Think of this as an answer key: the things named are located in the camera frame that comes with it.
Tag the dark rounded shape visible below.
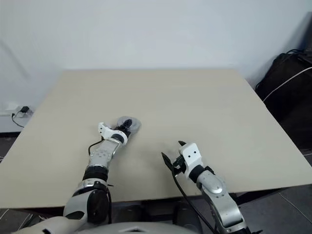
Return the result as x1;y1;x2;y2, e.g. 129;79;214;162
170;203;203;234

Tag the white power strip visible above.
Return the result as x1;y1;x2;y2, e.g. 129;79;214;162
0;101;34;118

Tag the thin black adapter cable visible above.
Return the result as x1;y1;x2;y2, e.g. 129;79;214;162
10;111;25;129

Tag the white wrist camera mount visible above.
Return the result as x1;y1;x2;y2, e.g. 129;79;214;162
97;122;128;146
178;143;203;180

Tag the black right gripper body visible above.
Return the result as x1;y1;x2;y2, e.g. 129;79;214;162
171;156;187;175

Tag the grey round motor lid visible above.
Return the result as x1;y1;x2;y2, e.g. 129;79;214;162
117;116;141;130

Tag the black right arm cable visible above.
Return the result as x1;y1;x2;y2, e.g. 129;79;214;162
173;168;213;234

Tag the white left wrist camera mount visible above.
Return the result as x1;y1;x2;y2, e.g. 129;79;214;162
97;122;128;146

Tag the white cable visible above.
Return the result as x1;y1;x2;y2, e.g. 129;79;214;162
262;65;312;103

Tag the grey robot torso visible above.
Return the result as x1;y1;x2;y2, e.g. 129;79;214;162
14;214;195;234

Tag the black bag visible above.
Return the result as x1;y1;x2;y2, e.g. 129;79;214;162
254;49;312;150

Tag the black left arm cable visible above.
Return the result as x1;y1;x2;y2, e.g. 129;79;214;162
88;138;105;157

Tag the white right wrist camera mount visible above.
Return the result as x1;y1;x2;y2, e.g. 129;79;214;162
178;143;203;180

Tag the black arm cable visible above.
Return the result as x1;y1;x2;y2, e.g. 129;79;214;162
88;138;105;157
173;168;213;234

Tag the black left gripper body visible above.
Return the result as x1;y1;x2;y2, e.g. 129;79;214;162
114;125;130;137

